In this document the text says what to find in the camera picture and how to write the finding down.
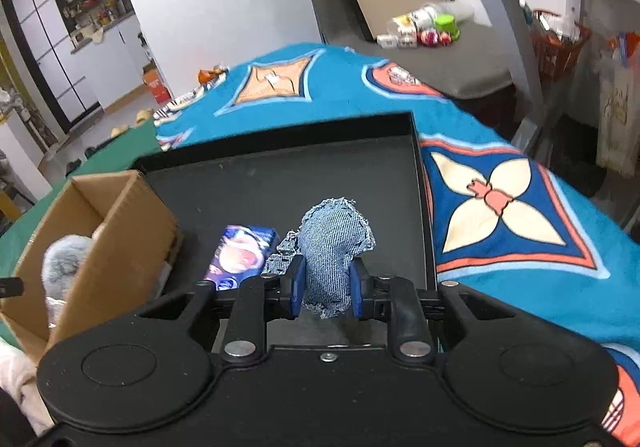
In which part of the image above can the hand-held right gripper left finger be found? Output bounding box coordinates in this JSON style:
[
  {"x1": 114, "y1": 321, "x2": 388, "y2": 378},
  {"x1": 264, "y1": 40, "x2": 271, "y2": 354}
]
[{"x1": 135, "y1": 254, "x2": 307, "y2": 362}]

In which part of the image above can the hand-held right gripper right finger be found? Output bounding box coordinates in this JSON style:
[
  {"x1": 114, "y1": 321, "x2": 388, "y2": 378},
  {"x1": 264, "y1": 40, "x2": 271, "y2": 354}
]
[{"x1": 350, "y1": 257, "x2": 526, "y2": 362}]

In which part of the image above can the blue denim fabric pouch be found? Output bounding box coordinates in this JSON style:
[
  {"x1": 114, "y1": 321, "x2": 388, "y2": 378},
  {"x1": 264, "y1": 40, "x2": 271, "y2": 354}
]
[{"x1": 262, "y1": 197, "x2": 377, "y2": 319}]

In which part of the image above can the blue plush toy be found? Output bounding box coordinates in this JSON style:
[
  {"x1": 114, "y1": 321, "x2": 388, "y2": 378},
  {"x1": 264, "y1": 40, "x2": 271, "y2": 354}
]
[{"x1": 41, "y1": 234, "x2": 96, "y2": 300}]

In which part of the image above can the black tray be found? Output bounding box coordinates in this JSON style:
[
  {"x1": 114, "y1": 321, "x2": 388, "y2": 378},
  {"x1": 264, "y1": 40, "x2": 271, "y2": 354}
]
[{"x1": 132, "y1": 111, "x2": 441, "y2": 358}]

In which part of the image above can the cardboard box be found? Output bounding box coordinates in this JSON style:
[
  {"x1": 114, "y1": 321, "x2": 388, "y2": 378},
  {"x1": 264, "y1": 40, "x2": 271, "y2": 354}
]
[{"x1": 0, "y1": 170, "x2": 185, "y2": 360}]

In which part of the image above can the purple snack packet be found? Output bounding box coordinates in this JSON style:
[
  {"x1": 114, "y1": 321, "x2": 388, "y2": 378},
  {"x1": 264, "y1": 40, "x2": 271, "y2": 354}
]
[{"x1": 206, "y1": 225, "x2": 277, "y2": 290}]

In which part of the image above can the white cloth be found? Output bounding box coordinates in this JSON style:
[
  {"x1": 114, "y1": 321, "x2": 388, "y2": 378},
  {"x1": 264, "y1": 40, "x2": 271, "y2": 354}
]
[{"x1": 0, "y1": 342, "x2": 53, "y2": 438}]

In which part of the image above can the blue printed blanket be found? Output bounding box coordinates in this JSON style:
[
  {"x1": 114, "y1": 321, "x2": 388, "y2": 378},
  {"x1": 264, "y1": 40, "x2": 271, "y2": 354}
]
[{"x1": 152, "y1": 43, "x2": 640, "y2": 447}]

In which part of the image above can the black framed sliding door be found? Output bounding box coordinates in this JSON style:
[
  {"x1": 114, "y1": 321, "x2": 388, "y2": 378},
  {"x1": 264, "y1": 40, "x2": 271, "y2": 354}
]
[{"x1": 1, "y1": 0, "x2": 103, "y2": 134}]

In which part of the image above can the orange carton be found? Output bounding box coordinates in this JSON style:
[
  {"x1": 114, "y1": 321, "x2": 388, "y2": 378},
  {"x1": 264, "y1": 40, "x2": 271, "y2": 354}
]
[{"x1": 141, "y1": 68, "x2": 171, "y2": 104}]

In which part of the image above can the grey padded bench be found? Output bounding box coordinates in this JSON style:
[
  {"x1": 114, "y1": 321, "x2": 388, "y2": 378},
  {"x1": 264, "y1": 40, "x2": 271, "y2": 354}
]
[{"x1": 290, "y1": 0, "x2": 516, "y2": 100}]

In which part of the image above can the white kitchen cabinet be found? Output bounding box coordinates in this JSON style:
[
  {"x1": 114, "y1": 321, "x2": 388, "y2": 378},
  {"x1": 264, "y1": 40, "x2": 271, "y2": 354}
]
[{"x1": 37, "y1": 0, "x2": 151, "y2": 110}]

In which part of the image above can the clear plastic bottle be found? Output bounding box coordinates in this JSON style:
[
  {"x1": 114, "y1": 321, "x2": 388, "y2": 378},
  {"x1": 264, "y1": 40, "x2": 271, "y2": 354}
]
[{"x1": 392, "y1": 2, "x2": 473, "y2": 35}]

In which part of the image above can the green cup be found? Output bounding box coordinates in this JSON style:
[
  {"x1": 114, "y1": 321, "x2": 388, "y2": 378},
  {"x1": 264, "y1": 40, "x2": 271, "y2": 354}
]
[{"x1": 434, "y1": 14, "x2": 461, "y2": 42}]

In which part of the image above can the orange basket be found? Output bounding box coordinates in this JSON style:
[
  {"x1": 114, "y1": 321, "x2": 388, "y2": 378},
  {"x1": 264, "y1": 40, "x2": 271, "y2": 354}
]
[{"x1": 530, "y1": 10, "x2": 591, "y2": 85}]

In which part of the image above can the white tote bag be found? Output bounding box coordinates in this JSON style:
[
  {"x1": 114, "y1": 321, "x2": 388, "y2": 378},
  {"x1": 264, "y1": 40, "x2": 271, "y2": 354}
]
[{"x1": 595, "y1": 62, "x2": 640, "y2": 178}]

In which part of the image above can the orange plastic bag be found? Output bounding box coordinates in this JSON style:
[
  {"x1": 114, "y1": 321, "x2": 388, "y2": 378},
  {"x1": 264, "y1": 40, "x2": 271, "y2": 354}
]
[{"x1": 607, "y1": 32, "x2": 640, "y2": 68}]

